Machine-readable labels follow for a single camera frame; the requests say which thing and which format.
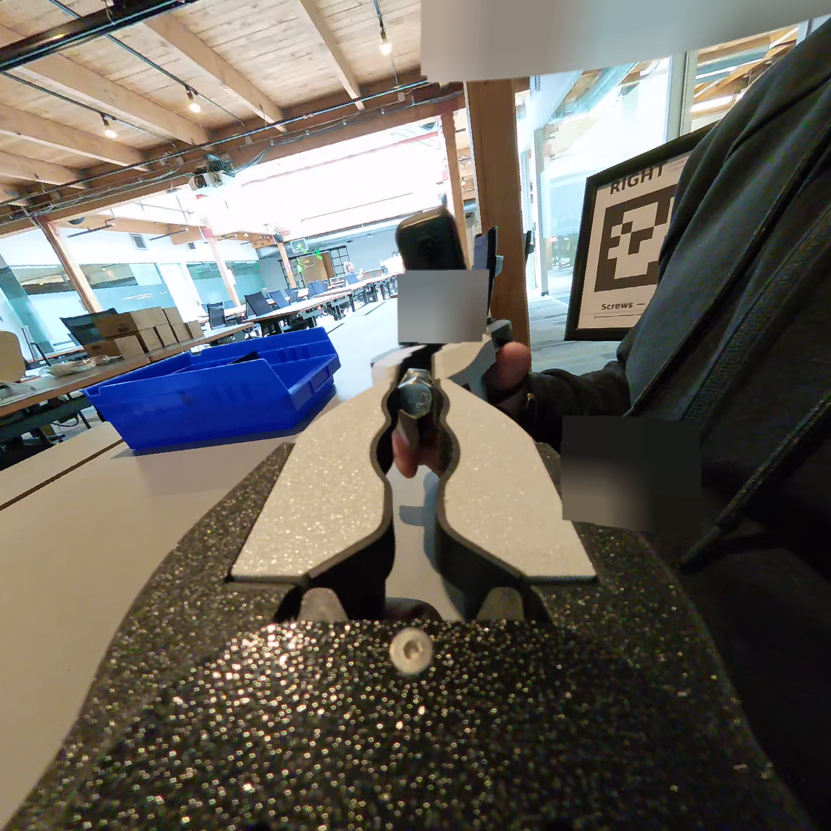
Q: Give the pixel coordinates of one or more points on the stack of cardboard boxes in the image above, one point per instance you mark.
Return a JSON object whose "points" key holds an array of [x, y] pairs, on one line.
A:
{"points": [[136, 331]]}

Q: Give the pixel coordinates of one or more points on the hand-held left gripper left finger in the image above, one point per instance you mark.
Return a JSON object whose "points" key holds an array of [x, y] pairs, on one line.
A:
{"points": [[318, 500]]}

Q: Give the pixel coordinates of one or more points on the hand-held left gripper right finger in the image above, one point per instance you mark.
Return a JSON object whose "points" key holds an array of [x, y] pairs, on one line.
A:
{"points": [[513, 507]]}

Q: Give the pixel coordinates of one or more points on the person's right forearm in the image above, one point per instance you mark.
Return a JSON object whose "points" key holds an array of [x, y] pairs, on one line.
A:
{"points": [[584, 396]]}

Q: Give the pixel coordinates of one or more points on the steel hex bolt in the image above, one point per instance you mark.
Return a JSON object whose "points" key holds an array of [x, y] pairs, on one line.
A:
{"points": [[417, 390]]}

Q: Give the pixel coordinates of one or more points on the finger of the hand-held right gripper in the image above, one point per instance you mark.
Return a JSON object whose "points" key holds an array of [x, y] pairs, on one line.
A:
{"points": [[470, 364]]}

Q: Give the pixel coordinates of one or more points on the person's right hand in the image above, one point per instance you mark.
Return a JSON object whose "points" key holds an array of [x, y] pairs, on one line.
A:
{"points": [[509, 377]]}

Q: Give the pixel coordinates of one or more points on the blue plastic bin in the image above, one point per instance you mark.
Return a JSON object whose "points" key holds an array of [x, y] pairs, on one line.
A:
{"points": [[208, 396]]}

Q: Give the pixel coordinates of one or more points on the wooden pillar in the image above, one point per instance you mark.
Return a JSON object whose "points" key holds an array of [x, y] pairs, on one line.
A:
{"points": [[500, 195]]}

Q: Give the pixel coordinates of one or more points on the black framed marker sign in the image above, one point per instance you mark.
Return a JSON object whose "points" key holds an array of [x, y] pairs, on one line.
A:
{"points": [[636, 234]]}

